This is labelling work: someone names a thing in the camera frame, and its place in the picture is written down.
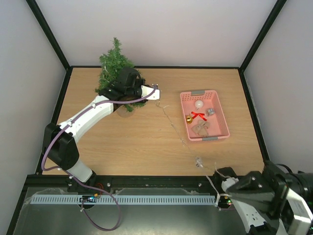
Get clear battery box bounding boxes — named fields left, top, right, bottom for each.
left=195, top=157, right=203, bottom=168

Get pink plastic basket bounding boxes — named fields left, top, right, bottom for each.
left=180, top=90, right=230, bottom=142

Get clear string lights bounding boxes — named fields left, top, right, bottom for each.
left=102, top=61, right=239, bottom=209

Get silver gift box ornament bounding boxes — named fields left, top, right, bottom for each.
left=206, top=108, right=215, bottom=117

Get small green christmas tree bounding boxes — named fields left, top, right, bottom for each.
left=95, top=37, right=146, bottom=101

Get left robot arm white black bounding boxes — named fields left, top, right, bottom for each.
left=41, top=67, right=159, bottom=189

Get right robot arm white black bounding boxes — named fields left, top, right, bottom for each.
left=213, top=161, right=313, bottom=235

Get burlap bow ornament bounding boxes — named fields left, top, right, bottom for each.
left=191, top=119, right=210, bottom=137

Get red ribbon bow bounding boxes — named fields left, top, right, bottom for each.
left=191, top=112, right=207, bottom=121

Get white ball ornament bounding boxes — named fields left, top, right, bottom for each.
left=194, top=100, right=204, bottom=110

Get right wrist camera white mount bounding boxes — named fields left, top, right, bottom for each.
left=281, top=188, right=313, bottom=235

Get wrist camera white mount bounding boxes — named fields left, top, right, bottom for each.
left=281, top=188, right=313, bottom=235
left=141, top=84, right=160, bottom=100

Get light blue cable duct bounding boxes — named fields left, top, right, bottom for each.
left=30, top=194, right=215, bottom=205

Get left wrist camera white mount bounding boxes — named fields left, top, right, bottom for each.
left=141, top=84, right=160, bottom=100

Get purple floor cable loop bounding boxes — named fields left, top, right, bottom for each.
left=68, top=176, right=122, bottom=231

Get black aluminium rail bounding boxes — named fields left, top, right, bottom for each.
left=23, top=174, right=216, bottom=195

